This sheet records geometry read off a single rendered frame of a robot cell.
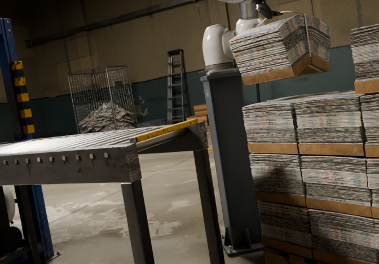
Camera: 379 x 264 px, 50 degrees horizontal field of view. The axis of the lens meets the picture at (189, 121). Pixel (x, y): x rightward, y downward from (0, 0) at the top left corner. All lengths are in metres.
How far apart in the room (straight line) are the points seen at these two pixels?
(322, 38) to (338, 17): 6.45
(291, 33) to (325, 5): 6.73
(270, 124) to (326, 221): 0.47
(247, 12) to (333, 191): 1.06
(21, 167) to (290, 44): 1.20
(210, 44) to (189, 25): 7.29
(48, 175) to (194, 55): 8.07
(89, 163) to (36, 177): 0.28
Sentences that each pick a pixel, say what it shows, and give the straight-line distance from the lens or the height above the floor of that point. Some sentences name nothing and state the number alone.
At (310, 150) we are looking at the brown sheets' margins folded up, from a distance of 1.75.
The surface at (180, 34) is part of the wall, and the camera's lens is 9.66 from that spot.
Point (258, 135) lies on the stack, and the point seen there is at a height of 0.69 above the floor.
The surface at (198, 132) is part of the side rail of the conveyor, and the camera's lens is 1.74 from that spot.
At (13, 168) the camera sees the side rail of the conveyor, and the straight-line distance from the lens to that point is 1.73.
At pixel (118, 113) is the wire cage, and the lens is 9.49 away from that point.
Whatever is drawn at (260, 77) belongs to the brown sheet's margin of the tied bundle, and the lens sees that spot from 1.91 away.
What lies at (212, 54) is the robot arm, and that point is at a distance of 2.26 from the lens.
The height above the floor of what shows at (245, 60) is 1.04.
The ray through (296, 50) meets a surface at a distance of 1.86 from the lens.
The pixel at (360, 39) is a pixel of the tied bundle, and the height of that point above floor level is 1.03.
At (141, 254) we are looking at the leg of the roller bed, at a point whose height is 0.44.
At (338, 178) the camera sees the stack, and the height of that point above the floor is 0.52.
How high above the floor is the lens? 0.95
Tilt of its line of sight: 5 degrees down
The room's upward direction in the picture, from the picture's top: 9 degrees counter-clockwise
